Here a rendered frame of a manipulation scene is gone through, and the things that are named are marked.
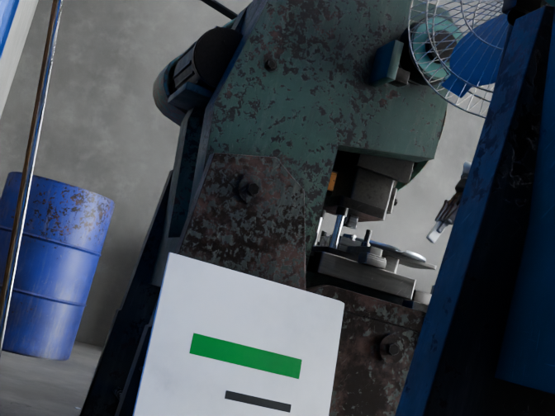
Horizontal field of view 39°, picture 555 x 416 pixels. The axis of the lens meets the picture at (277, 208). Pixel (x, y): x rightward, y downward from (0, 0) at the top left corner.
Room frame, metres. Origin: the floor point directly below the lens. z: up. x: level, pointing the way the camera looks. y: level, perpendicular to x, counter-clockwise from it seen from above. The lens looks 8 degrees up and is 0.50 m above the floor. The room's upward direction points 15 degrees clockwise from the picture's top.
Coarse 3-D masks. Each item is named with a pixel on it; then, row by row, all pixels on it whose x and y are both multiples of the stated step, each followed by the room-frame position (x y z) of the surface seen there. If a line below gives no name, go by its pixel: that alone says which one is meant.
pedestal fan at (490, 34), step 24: (432, 0) 1.67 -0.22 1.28; (456, 0) 1.62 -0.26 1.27; (480, 0) 1.71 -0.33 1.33; (504, 0) 1.50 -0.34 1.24; (528, 0) 1.46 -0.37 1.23; (408, 24) 1.72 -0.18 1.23; (432, 24) 1.72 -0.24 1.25; (504, 24) 1.62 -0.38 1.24; (432, 48) 1.65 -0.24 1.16; (456, 48) 1.68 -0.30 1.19; (480, 48) 1.63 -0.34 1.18; (504, 48) 1.48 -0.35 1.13; (456, 72) 1.64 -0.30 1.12; (480, 72) 1.60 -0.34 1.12
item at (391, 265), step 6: (372, 246) 2.31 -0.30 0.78; (384, 252) 2.32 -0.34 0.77; (390, 252) 2.33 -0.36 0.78; (390, 258) 2.35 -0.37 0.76; (396, 258) 2.36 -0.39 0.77; (402, 258) 2.34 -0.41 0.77; (408, 258) 2.35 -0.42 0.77; (390, 264) 2.35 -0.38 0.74; (396, 264) 2.36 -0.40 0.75; (402, 264) 2.49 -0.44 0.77; (408, 264) 2.45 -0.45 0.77; (414, 264) 2.40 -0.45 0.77; (420, 264) 2.37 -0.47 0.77; (426, 264) 2.37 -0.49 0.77; (432, 264) 2.38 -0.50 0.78; (390, 270) 2.36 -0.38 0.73
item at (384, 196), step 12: (348, 156) 2.36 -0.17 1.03; (348, 168) 2.33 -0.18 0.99; (360, 168) 2.27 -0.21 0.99; (336, 180) 2.40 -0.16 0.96; (348, 180) 2.31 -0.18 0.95; (360, 180) 2.27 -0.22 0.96; (372, 180) 2.29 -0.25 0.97; (384, 180) 2.30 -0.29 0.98; (336, 192) 2.37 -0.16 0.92; (348, 192) 2.29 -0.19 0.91; (360, 192) 2.28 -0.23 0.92; (372, 192) 2.29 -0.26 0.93; (384, 192) 2.30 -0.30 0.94; (372, 204) 2.29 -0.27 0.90; (384, 204) 2.31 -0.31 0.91
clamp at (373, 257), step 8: (368, 232) 2.19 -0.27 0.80; (368, 240) 2.20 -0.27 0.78; (352, 248) 2.23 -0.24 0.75; (360, 248) 2.18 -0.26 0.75; (368, 248) 2.13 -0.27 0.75; (376, 248) 2.13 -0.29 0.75; (360, 256) 2.15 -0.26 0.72; (368, 256) 2.11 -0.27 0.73; (376, 256) 2.12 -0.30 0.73; (368, 264) 2.13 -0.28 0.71; (376, 264) 2.11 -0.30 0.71; (384, 264) 2.12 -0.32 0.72
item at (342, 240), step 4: (324, 236) 2.39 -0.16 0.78; (328, 236) 2.36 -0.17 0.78; (340, 236) 2.28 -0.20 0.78; (320, 240) 2.41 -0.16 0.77; (324, 240) 2.39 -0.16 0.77; (328, 240) 2.36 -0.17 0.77; (340, 240) 2.27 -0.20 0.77; (344, 240) 2.27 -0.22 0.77; (348, 240) 2.28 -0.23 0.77; (352, 240) 2.28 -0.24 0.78; (356, 240) 2.29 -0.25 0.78; (320, 244) 2.40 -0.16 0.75; (324, 244) 2.38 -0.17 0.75; (328, 244) 2.35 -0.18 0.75; (340, 244) 2.27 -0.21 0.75; (344, 244) 2.28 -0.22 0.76; (348, 244) 2.28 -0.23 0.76; (352, 244) 2.28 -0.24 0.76; (356, 244) 2.29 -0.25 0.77; (360, 244) 2.29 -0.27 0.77; (336, 248) 2.28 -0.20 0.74; (340, 248) 2.27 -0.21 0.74; (344, 248) 2.28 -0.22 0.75
